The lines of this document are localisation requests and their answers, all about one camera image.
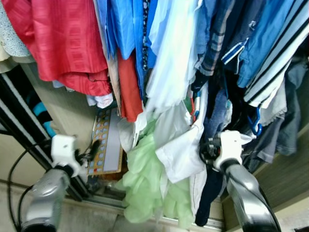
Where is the blue hanger hook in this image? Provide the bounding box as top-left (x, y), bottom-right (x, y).
top-left (247, 107), bottom-right (263, 137)

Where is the grey garment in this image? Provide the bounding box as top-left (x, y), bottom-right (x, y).
top-left (241, 60), bottom-right (309, 167)

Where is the pale green garment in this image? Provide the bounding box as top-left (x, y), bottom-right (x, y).
top-left (118, 121), bottom-right (196, 229)

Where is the pale blue white shirt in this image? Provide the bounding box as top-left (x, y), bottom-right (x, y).
top-left (145, 0), bottom-right (213, 114)

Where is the turquoise black striped cloth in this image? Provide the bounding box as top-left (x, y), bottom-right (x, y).
top-left (31, 101), bottom-right (56, 138)

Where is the orange garment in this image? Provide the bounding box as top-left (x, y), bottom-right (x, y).
top-left (117, 51), bottom-right (144, 122)

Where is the small white cloth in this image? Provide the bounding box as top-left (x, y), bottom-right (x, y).
top-left (86, 92), bottom-right (114, 109)

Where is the black wardrobe door frame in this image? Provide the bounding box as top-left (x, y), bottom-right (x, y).
top-left (0, 68), bottom-right (90, 203)

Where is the plaid shirt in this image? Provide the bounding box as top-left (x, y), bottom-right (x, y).
top-left (200, 0), bottom-right (242, 78)

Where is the navy garment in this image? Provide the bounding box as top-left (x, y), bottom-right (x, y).
top-left (196, 87), bottom-right (232, 227)

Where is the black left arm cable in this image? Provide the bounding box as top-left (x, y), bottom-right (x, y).
top-left (7, 139), bottom-right (53, 232)

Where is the black white striped shirt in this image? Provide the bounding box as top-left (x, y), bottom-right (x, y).
top-left (244, 0), bottom-right (309, 108)

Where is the dotted game board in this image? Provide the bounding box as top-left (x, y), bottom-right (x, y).
top-left (87, 109), bottom-right (124, 175)

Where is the denim blue shirt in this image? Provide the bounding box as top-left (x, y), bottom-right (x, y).
top-left (222, 0), bottom-right (300, 87)

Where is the bright blue shirt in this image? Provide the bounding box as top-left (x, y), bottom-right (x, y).
top-left (94, 0), bottom-right (157, 97)

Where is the white floral garment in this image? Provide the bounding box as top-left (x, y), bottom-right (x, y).
top-left (0, 5), bottom-right (33, 73)

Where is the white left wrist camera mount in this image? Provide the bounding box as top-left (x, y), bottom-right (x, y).
top-left (51, 135), bottom-right (84, 165)

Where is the red hanging garment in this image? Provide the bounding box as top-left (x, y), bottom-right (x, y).
top-left (0, 0), bottom-right (112, 96)

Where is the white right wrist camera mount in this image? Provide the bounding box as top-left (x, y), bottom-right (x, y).
top-left (215, 130), bottom-right (243, 169)

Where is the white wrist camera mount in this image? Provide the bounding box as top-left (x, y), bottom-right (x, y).
top-left (215, 130), bottom-right (243, 169)
top-left (51, 135), bottom-right (84, 165)

